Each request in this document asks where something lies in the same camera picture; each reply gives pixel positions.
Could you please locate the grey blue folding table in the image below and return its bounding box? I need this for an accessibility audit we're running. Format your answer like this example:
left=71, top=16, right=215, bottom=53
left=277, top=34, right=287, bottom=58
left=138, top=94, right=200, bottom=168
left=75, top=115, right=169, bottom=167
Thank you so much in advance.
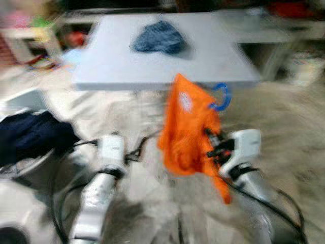
left=71, top=13, right=262, bottom=92

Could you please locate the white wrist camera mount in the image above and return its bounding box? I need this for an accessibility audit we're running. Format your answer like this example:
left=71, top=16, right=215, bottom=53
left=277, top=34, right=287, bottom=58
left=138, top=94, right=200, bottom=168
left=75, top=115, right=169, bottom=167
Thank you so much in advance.
left=96, top=134, right=126, bottom=173
left=219, top=129, right=262, bottom=178

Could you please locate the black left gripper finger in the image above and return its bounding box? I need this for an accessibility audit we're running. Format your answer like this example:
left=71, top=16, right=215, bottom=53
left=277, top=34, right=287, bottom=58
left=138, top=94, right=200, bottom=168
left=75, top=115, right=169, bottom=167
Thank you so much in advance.
left=131, top=135, right=149, bottom=163

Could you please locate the white side table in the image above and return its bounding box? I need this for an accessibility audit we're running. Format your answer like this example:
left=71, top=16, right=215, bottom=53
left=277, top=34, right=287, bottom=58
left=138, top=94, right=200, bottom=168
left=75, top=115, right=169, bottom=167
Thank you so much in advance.
left=216, top=9, right=325, bottom=84

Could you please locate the orange shirt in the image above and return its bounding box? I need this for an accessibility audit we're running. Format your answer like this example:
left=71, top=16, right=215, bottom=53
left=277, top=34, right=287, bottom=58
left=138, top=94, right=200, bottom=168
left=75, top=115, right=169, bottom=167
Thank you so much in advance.
left=157, top=74, right=233, bottom=205

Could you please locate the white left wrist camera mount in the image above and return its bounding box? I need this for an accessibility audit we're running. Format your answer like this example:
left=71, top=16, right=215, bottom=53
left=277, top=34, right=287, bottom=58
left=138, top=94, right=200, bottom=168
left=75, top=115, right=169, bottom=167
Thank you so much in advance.
left=96, top=134, right=126, bottom=173

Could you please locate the grey laundry basket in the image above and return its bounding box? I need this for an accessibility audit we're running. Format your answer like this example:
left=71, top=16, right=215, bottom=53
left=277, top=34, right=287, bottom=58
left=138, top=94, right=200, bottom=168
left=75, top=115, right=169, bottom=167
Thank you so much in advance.
left=0, top=109, right=84, bottom=178

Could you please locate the blue plastic hanger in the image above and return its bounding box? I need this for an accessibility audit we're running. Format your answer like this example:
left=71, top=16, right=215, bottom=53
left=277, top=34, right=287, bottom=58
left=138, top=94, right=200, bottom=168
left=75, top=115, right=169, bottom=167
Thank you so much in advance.
left=208, top=83, right=232, bottom=111

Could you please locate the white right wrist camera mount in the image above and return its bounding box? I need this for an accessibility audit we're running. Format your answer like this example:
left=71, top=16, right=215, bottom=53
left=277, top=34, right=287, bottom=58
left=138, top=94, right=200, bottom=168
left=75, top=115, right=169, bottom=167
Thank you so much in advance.
left=219, top=129, right=262, bottom=178

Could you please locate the white children's table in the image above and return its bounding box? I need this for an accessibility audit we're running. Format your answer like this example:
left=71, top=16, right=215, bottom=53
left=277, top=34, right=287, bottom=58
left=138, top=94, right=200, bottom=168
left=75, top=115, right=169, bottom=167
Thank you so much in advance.
left=0, top=25, right=64, bottom=64

